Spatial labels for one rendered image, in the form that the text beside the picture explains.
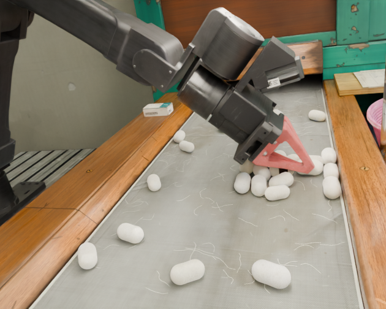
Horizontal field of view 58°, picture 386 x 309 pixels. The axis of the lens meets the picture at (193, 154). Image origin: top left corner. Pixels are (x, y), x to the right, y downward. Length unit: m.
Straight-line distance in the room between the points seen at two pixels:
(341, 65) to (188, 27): 0.39
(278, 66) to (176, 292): 0.27
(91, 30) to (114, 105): 1.49
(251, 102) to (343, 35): 0.52
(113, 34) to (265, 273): 0.33
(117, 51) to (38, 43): 1.66
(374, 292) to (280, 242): 0.12
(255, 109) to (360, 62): 0.53
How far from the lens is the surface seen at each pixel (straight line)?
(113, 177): 0.55
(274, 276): 0.33
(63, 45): 2.03
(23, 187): 0.83
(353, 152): 0.53
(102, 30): 0.48
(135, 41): 0.45
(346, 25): 0.92
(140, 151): 0.62
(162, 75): 0.44
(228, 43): 0.43
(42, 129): 2.28
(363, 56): 0.93
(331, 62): 0.93
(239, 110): 0.44
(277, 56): 0.43
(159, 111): 0.78
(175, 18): 0.97
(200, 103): 0.45
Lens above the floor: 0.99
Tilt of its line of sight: 23 degrees down
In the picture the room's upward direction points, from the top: 9 degrees counter-clockwise
